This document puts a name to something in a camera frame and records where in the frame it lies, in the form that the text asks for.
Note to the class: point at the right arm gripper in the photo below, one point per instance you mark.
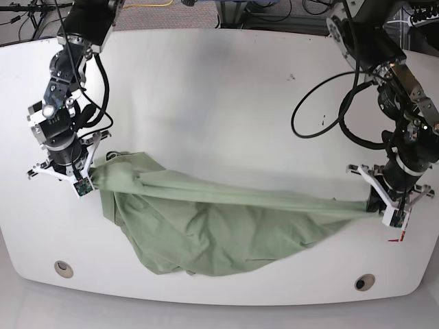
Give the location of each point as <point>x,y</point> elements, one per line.
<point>70,158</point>

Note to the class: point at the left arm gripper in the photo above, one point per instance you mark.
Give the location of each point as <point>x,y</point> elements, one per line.
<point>393,186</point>

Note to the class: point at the green polo shirt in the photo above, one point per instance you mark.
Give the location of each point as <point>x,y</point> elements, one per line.
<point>176,222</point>

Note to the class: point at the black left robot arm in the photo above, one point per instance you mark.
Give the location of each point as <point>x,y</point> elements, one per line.
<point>412,147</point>

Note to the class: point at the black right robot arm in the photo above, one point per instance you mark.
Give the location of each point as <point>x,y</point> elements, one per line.
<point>67,131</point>

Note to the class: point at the red tape rectangle marker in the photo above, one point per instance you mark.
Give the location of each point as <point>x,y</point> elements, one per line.
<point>397,232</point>

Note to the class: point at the black tripod legs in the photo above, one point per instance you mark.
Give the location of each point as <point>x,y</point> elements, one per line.
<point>26,21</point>

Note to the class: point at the white power strip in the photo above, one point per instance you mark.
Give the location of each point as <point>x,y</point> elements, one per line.
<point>423,16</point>

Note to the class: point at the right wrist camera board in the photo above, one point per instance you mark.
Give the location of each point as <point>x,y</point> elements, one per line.
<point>83,187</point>

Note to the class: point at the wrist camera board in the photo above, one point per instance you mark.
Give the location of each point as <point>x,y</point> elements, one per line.
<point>398,218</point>
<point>83,187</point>

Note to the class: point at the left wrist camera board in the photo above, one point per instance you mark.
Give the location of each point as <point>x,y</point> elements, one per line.
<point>398,218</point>

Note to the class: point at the right table cable grommet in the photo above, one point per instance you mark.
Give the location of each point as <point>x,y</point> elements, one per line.
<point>365,282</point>

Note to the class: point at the table cable grommet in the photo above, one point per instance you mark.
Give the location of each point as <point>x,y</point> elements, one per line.
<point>63,269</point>
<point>365,282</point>

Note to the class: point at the left table cable grommet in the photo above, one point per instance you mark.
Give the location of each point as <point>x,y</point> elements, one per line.
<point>63,269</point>

